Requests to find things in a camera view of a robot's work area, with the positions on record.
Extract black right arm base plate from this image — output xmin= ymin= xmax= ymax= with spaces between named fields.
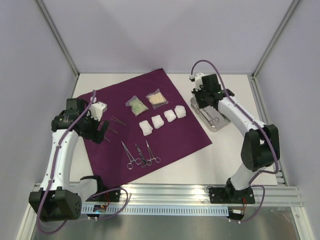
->
xmin=206 ymin=186 xmax=256 ymax=205

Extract left aluminium frame post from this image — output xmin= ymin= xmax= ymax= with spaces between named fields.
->
xmin=34 ymin=0 xmax=80 ymax=79

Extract right aluminium frame post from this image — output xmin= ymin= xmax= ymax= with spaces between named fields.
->
xmin=251 ymin=0 xmax=302 ymax=80

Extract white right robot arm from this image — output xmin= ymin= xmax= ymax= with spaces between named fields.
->
xmin=189 ymin=73 xmax=280 ymax=203

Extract instruments in tray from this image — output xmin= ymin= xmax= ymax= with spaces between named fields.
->
xmin=196 ymin=105 xmax=221 ymax=126

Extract white gauze pad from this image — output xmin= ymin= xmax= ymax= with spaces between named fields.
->
xmin=174 ymin=105 xmax=187 ymax=119
xmin=164 ymin=109 xmax=177 ymax=123
xmin=139 ymin=120 xmax=153 ymax=136
xmin=151 ymin=114 xmax=165 ymax=129

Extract slotted cable duct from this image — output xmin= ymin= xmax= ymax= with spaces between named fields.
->
xmin=81 ymin=203 xmax=229 ymax=217

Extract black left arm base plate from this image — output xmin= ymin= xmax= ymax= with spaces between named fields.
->
xmin=90 ymin=188 xmax=121 ymax=203

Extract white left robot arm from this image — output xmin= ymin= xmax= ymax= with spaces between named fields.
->
xmin=28 ymin=98 xmax=109 ymax=222

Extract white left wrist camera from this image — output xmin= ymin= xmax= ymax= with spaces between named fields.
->
xmin=89 ymin=101 xmax=108 ymax=122

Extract beige gauze packet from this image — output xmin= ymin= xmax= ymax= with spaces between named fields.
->
xmin=146 ymin=88 xmax=169 ymax=110

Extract purple cloth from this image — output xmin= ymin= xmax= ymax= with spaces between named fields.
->
xmin=70 ymin=69 xmax=212 ymax=188

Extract steel instrument tray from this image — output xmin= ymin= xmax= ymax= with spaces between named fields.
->
xmin=190 ymin=97 xmax=231 ymax=132

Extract aluminium frame post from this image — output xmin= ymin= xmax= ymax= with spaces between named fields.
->
xmin=34 ymin=0 xmax=80 ymax=79
xmin=251 ymin=0 xmax=302 ymax=80

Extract steel surgical scissors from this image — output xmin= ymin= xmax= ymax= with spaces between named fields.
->
xmin=135 ymin=144 xmax=147 ymax=168

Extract aluminium front rail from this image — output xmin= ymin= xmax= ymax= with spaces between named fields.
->
xmin=29 ymin=182 xmax=305 ymax=208

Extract green gauze packet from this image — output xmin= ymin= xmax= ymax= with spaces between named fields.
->
xmin=125 ymin=95 xmax=149 ymax=117

